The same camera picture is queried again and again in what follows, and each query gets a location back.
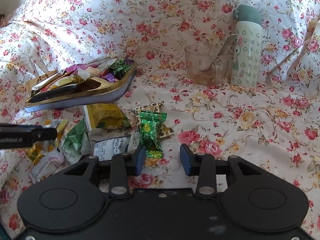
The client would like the green foil candy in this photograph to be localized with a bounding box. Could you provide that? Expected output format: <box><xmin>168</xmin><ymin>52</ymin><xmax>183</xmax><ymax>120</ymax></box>
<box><xmin>139</xmin><ymin>122</ymin><xmax>163</xmax><ymax>159</ymax></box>

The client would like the green Suibianguo packet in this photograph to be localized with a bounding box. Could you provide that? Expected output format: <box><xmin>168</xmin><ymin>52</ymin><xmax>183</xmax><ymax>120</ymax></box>
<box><xmin>62</xmin><ymin>119</ymin><xmax>91</xmax><ymax>164</ymax></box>

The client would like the thin metal stick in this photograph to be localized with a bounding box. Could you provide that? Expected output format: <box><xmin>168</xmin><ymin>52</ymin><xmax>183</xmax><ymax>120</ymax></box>
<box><xmin>266</xmin><ymin>37</ymin><xmax>311</xmax><ymax>82</ymax></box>

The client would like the white black text packet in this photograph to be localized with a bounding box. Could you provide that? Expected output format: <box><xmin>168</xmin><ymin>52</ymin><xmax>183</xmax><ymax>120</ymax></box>
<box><xmin>93</xmin><ymin>136</ymin><xmax>130</xmax><ymax>161</ymax></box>

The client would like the grey hawthorn strip packet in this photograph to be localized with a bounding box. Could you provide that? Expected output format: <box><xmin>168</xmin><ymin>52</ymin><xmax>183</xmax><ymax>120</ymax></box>
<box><xmin>30</xmin><ymin>150</ymin><xmax>64</xmax><ymax>183</ymax></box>

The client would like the yellow olive snack packet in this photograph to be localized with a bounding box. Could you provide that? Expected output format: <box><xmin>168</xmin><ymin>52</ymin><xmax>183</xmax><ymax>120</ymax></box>
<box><xmin>84</xmin><ymin>103</ymin><xmax>131</xmax><ymax>131</ymax></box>

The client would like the metal spoon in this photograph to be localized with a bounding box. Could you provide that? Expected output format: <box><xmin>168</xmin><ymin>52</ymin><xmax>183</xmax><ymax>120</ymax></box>
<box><xmin>203</xmin><ymin>34</ymin><xmax>236</xmax><ymax>72</ymax></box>

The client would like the mint green thermos bottle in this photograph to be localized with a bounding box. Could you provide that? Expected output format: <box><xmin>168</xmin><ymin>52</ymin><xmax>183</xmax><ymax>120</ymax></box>
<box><xmin>231</xmin><ymin>5</ymin><xmax>262</xmax><ymax>88</ymax></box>

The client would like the silver yellow snack packet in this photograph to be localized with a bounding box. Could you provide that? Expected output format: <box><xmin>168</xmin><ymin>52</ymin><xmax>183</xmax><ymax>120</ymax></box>
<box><xmin>45</xmin><ymin>119</ymin><xmax>68</xmax><ymax>141</ymax></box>

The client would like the leopard pattern candy packet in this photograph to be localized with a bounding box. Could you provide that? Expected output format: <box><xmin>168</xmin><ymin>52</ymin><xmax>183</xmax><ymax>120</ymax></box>
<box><xmin>131</xmin><ymin>101</ymin><xmax>174</xmax><ymax>139</ymax></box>

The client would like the clear glass cup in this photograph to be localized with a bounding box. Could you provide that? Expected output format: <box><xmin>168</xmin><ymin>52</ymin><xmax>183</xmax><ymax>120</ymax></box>
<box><xmin>184</xmin><ymin>44</ymin><xmax>231</xmax><ymax>86</ymax></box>

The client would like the snack-filled tin lid tray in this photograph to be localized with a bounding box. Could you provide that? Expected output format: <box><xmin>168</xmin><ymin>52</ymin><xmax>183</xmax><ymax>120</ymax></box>
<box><xmin>25</xmin><ymin>57</ymin><xmax>137</xmax><ymax>112</ymax></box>

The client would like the floral sofa cover cloth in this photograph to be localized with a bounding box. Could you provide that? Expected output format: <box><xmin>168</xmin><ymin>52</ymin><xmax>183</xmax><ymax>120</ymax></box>
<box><xmin>1</xmin><ymin>0</ymin><xmax>319</xmax><ymax>239</ymax></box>

